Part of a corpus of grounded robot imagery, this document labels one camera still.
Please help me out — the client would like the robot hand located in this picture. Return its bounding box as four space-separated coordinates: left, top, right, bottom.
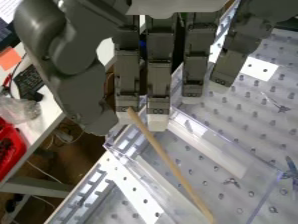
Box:
12 0 298 136

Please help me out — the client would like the wooden chopstick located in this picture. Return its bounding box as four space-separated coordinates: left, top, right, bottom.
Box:
126 106 217 224

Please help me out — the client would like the black keyboard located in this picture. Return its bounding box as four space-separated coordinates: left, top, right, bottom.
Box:
12 63 46 102

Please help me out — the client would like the clear plastic cup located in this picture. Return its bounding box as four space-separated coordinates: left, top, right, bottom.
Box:
0 94 42 125

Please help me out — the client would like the white desk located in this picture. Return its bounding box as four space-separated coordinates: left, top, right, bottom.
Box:
0 33 117 189

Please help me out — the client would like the red tray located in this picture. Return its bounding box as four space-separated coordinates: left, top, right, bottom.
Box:
0 116 29 182

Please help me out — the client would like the small white square plate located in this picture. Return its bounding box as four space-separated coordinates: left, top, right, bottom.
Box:
239 55 281 83

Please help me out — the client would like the small metal wing nut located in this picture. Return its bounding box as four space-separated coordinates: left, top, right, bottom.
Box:
222 177 241 189

